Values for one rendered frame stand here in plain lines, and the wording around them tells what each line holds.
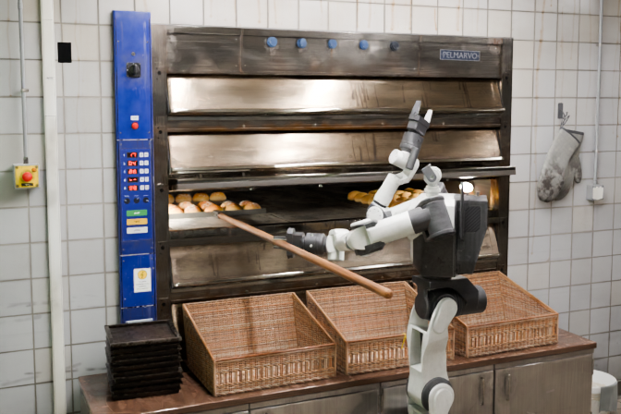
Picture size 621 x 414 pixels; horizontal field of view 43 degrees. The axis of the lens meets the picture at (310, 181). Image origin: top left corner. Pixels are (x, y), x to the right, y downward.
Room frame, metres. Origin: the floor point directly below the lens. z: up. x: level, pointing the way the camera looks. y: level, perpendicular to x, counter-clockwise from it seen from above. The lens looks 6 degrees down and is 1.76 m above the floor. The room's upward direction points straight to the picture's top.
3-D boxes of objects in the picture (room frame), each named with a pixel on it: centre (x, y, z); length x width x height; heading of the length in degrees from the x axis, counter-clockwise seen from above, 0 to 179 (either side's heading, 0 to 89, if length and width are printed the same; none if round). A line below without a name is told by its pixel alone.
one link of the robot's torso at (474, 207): (3.03, -0.54, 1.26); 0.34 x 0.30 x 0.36; 169
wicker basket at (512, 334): (3.86, -0.87, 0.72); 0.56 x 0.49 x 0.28; 115
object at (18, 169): (3.22, 1.17, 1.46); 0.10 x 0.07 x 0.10; 113
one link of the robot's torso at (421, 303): (3.07, -0.56, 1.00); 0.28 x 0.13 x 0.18; 114
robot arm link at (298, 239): (3.15, 0.03, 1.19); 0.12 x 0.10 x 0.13; 79
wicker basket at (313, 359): (3.38, 0.24, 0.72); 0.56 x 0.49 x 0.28; 114
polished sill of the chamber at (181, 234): (3.87, -0.18, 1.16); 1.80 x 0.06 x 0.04; 113
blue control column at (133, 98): (4.29, 1.14, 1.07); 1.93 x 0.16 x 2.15; 23
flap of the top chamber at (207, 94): (3.85, -0.19, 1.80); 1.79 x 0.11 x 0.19; 113
